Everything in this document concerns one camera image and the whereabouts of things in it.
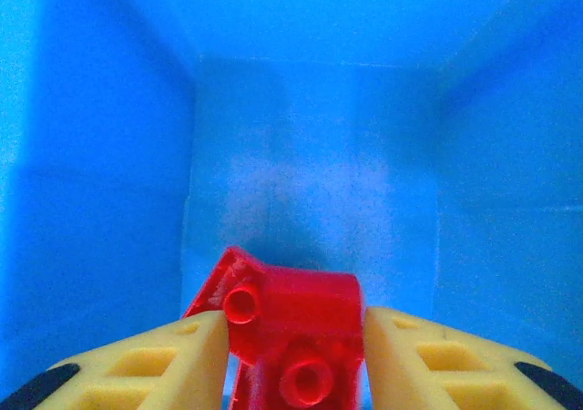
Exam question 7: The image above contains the red lego brick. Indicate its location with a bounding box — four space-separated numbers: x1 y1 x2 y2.
180 245 368 410

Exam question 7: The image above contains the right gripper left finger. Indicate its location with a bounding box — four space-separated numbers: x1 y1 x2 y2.
0 312 229 410

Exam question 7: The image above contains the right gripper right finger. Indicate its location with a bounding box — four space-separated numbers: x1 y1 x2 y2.
363 305 583 410

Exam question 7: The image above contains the blue plastic bin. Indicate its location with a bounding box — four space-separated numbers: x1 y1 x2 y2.
0 0 583 410

